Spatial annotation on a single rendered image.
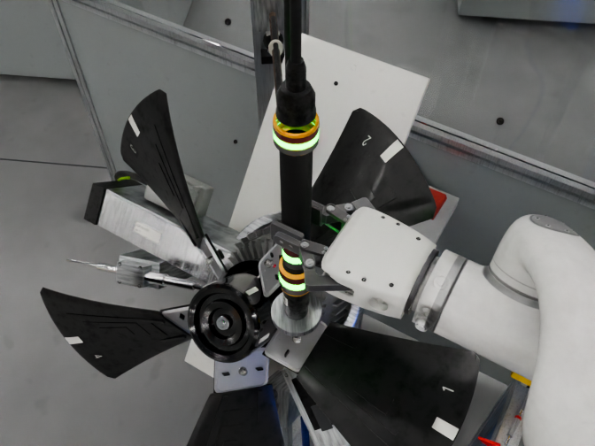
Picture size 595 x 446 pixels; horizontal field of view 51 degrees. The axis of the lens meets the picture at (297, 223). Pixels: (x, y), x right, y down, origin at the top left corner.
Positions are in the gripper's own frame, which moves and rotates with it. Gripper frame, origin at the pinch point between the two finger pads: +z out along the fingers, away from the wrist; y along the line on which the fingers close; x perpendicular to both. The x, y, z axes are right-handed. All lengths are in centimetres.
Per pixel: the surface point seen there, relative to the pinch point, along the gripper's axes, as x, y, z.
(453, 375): -25.8, 5.2, -22.6
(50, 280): -148, 25, 123
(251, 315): -21.4, -3.2, 5.3
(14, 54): -131, 104, 215
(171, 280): -36.5, 1.9, 26.1
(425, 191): -4.0, 15.3, -9.8
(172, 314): -30.7, -5.4, 19.3
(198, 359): -62, 0, 23
